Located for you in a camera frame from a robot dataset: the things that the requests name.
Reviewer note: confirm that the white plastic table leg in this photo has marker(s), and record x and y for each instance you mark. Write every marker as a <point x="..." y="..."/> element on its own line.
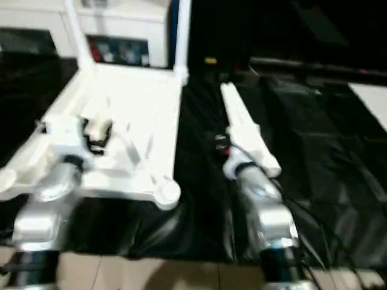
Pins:
<point x="182" y="39"/>
<point x="78" y="36"/>
<point x="260" y="145"/>
<point x="239" y="121"/>

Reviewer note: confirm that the white plastic table top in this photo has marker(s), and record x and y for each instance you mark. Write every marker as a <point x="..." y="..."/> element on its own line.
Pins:
<point x="133" y="115"/>

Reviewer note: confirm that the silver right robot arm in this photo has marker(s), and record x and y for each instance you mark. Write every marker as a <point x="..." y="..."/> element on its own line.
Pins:
<point x="269" y="217"/>

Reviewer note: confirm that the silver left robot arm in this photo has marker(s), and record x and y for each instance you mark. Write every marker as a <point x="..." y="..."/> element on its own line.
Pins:
<point x="42" y="211"/>

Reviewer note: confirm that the small tan label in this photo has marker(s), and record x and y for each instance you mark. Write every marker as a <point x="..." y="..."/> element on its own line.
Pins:
<point x="210" y="60"/>

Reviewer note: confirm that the black plastic mat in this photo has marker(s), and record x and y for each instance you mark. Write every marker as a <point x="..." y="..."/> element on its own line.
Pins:
<point x="326" y="169"/>

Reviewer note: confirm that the white cabinet with glass doors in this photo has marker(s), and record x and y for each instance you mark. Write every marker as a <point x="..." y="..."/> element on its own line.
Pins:
<point x="121" y="24"/>

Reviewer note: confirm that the large black screen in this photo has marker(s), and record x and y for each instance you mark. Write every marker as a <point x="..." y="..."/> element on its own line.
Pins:
<point x="290" y="27"/>

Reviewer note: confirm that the flat white board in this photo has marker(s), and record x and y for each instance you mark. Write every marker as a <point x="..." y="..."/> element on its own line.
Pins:
<point x="372" y="106"/>

